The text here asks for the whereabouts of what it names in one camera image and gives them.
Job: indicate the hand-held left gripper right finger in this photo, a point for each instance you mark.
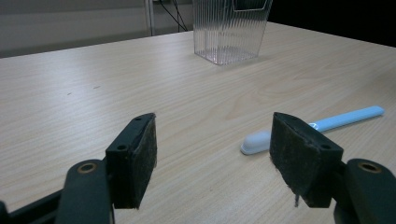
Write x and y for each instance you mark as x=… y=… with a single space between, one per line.
x=303 y=158

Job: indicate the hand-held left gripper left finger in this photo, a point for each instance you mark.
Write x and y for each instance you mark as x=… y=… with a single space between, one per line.
x=134 y=161

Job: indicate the light blue toothbrush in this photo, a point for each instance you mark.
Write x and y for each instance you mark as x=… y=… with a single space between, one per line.
x=345 y=119

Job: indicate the clear ribbed plastic container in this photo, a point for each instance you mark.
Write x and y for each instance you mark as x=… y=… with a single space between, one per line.
x=229 y=31

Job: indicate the white metal pole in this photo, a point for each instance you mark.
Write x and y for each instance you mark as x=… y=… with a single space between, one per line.
x=150 y=17

